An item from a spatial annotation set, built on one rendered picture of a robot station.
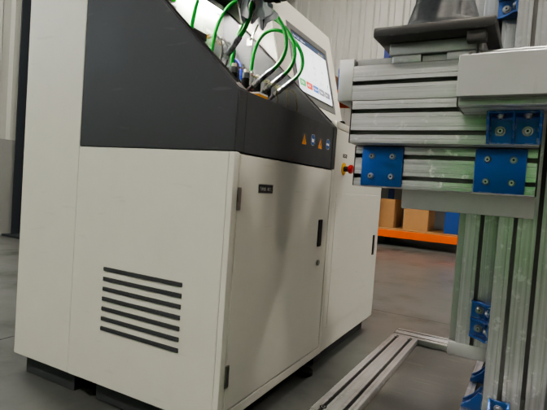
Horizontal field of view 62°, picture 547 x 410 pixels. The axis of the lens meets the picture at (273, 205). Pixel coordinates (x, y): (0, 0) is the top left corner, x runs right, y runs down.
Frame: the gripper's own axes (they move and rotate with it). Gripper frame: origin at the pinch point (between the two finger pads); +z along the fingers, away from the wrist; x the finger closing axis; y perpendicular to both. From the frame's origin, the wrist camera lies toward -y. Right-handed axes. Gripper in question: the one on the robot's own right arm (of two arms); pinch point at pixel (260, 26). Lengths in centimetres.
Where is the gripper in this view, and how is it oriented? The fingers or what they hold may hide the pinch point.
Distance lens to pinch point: 161.8
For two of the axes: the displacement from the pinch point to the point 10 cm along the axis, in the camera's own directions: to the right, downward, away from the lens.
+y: 8.8, 0.8, -4.7
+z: -0.7, 10.0, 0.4
